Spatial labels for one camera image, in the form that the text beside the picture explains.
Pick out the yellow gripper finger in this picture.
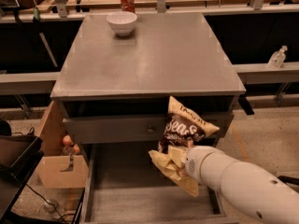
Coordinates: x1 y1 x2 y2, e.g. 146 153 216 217
168 146 188 168

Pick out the brown chip bag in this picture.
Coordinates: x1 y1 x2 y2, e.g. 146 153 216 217
149 96 220 197

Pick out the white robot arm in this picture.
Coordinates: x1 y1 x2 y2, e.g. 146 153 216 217
168 146 299 224

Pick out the round metal drawer knob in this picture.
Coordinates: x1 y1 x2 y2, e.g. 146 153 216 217
147 126 155 134

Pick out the closed top drawer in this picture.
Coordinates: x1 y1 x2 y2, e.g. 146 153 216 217
63 112 235 145

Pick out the open middle drawer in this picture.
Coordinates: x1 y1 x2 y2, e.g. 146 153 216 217
81 141 239 224

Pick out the grey wooden drawer cabinet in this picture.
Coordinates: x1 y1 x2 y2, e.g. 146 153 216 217
50 12 247 224

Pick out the orange apple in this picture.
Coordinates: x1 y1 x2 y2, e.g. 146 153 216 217
73 144 80 155
62 135 73 146

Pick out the clear soap dispenser bottle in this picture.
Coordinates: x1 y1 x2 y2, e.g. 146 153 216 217
267 45 288 69

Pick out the white ceramic bowl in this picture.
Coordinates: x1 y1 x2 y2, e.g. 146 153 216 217
107 11 137 36

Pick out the black tray cart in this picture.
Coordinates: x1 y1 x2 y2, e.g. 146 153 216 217
0 119 43 224

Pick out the red soda can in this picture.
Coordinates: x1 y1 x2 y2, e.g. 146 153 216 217
121 0 135 13

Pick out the black floor cable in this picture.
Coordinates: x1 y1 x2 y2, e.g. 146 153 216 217
25 183 78 223

